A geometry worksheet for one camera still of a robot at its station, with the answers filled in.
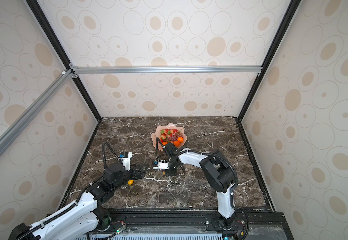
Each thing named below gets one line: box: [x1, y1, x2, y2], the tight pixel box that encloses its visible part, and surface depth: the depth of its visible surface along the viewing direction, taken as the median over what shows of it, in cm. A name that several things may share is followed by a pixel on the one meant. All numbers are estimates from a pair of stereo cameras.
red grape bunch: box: [166, 131, 184, 143], surface depth 105 cm
